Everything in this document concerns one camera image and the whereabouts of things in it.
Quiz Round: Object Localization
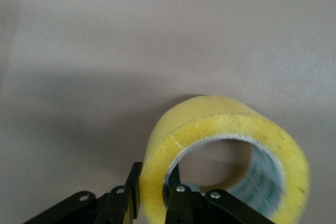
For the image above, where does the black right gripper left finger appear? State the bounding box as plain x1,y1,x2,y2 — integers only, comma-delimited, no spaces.
23,162,143,224

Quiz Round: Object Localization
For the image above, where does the yellow packing tape roll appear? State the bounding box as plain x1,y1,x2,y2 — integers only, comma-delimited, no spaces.
140,94,311,224

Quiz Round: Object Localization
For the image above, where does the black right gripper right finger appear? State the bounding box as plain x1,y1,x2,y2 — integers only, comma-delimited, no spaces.
164,165,279,224

